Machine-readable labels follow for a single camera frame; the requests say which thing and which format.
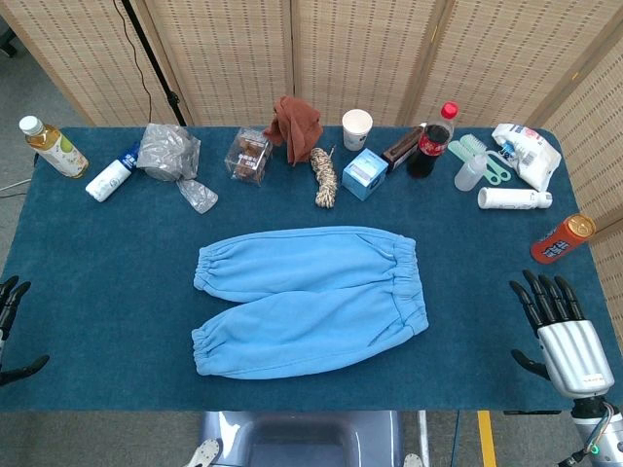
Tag black chair base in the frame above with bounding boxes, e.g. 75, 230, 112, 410
0, 26, 19, 58

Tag silver plastic bag roll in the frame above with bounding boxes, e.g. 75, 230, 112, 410
135, 123, 202, 183

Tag crumpled clear plastic wrap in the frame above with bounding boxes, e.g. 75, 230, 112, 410
175, 177, 219, 215

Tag white tube with blue cap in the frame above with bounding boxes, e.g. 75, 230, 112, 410
85, 140, 142, 203

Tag dark brown box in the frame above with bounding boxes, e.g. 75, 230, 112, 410
382, 125, 424, 174

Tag dark blue table cloth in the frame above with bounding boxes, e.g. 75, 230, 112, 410
0, 126, 607, 413

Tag clear squeeze bottle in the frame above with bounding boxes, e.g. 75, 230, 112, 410
454, 150, 489, 193

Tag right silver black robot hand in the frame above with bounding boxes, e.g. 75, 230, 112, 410
508, 269, 615, 398

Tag cola bottle with red cap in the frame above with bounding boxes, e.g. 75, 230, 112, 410
406, 100, 460, 180

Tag orange drink can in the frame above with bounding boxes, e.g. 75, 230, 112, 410
530, 213, 597, 266

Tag light blue cardboard box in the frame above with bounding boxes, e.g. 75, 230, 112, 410
341, 148, 389, 202

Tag light green brush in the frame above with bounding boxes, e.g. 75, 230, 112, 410
447, 133, 483, 164

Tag blue-grey robot torso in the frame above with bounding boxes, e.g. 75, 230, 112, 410
197, 411, 405, 467

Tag black hanging cable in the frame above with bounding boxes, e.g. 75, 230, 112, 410
112, 0, 155, 126

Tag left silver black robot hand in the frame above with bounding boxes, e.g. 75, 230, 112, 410
0, 274, 51, 388

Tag brown towel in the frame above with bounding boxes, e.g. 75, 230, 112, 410
262, 95, 323, 168

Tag white tube with grey cap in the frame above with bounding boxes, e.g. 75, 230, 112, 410
477, 186, 554, 211

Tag clear box with brown blocks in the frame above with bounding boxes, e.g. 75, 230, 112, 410
224, 126, 274, 188

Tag black tripod stand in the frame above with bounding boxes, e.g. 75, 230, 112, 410
119, 0, 189, 127

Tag light blue fleece pants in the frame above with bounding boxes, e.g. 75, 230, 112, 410
191, 224, 430, 379

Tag green tea bottle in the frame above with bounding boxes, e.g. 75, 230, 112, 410
18, 115, 91, 180

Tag white paper cup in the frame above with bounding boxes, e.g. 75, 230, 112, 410
341, 108, 374, 151

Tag braided rope bundle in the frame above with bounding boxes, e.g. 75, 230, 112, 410
310, 145, 339, 210

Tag white plastic bag of items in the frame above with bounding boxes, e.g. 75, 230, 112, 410
490, 122, 563, 192

